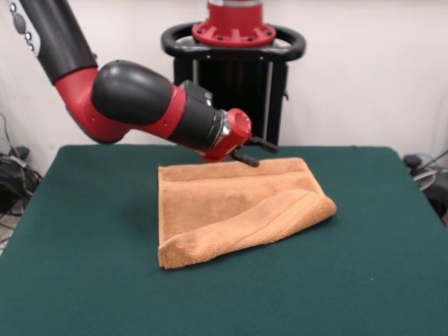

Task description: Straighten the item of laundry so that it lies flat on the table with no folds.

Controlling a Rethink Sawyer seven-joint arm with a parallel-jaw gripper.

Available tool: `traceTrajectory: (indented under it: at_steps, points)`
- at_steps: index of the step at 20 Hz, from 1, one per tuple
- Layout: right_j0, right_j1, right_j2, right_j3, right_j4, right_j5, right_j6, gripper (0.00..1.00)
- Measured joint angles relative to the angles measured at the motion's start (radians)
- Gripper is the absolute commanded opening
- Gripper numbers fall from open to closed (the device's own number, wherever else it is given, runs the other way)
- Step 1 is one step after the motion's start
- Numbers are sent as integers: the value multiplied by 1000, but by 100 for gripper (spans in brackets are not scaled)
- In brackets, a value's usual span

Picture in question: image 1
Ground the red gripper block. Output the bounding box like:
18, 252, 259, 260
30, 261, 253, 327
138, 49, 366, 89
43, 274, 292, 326
202, 108, 279, 168

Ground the tan terry towel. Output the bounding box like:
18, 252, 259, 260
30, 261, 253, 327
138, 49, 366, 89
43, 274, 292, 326
157, 157, 337, 270

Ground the dark green table cloth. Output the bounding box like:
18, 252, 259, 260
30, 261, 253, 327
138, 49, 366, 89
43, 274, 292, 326
0, 144, 448, 336

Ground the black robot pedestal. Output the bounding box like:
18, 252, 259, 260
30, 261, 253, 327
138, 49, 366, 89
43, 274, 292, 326
160, 22, 307, 146

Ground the tangle of black cables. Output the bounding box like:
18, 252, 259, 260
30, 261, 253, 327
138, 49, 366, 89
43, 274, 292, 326
0, 111, 43, 246

